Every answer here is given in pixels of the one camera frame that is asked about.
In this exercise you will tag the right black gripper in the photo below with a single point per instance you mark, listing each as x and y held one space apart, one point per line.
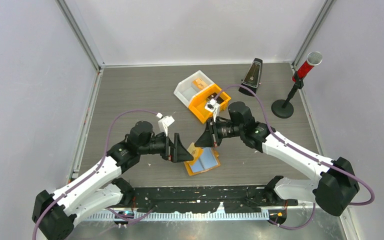
210 134

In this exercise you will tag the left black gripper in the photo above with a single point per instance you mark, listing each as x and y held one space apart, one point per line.
180 154

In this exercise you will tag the orange card holder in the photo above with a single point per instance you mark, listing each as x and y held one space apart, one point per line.
195 152

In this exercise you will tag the blue credit card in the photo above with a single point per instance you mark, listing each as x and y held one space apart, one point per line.
208 160

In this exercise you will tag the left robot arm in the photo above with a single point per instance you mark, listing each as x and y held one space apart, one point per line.
56 214

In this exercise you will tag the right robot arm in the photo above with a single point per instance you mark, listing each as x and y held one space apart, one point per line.
330 183

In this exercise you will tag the black cards in yellow bin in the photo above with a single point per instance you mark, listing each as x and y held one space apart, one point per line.
219 100

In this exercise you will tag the yellow plastic bin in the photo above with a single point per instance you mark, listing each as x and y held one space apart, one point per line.
197 106

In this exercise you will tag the white plastic bin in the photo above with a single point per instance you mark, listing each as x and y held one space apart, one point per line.
186 89

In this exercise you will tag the orange box in white bin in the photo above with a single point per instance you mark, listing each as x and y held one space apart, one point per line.
200 84

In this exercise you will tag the black metronome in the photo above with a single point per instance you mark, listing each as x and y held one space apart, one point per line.
252 79

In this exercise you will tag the black microphone stand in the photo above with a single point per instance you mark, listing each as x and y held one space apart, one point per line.
282 108

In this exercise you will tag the red microphone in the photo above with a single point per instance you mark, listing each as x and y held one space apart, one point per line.
313 59

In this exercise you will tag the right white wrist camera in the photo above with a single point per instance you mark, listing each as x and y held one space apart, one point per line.
213 107

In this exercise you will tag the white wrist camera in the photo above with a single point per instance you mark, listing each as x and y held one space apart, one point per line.
164 122
213 107

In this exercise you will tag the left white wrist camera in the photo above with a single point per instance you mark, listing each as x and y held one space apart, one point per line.
164 122

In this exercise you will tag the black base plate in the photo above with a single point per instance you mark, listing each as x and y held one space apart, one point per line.
203 199

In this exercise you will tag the white toothed rail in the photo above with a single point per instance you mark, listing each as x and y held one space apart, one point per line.
218 215

